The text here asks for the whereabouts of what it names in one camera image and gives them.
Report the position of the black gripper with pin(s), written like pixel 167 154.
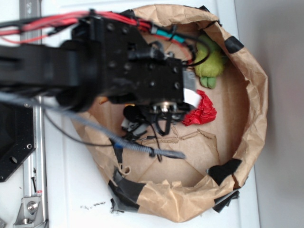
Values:
pixel 158 84

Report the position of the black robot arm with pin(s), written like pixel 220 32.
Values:
pixel 106 56

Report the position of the orange conch seashell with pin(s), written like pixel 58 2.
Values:
pixel 102 100

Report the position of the green fuzzy plush toy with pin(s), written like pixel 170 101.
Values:
pixel 213 66

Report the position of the red crumpled paper ball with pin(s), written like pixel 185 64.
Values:
pixel 204 113

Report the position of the brown paper bag bin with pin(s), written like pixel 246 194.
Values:
pixel 219 154

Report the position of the white plastic tray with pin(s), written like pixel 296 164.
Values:
pixel 78 196

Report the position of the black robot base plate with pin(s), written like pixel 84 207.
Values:
pixel 16 138

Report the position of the aluminium extrusion rail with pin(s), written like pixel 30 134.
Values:
pixel 34 167

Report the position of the metal corner bracket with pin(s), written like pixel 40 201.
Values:
pixel 30 213

